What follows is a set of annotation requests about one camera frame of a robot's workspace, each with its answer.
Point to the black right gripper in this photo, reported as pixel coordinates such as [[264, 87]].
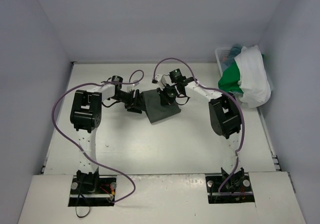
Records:
[[163, 93]]

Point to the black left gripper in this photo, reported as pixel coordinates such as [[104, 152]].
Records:
[[136, 99]]

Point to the grey t shirt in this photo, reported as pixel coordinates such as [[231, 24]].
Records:
[[154, 110]]

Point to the white t shirt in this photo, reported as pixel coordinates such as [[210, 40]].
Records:
[[253, 78]]

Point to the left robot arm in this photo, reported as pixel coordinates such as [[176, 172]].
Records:
[[86, 117]]

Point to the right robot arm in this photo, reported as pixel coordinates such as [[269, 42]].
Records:
[[224, 115]]

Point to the green t shirt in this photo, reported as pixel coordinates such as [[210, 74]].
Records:
[[230, 77]]

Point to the white laundry basket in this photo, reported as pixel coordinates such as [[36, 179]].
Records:
[[221, 56]]

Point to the light blue garment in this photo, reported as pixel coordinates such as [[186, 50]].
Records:
[[234, 51]]

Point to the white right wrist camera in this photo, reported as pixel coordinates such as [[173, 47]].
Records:
[[160, 80]]

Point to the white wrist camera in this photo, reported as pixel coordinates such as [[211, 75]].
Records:
[[160, 80], [131, 87]]

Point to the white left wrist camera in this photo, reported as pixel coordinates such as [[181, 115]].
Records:
[[131, 87]]

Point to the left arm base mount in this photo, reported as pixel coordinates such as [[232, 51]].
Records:
[[103, 195]]

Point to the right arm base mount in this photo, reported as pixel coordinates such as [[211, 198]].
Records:
[[240, 192]]

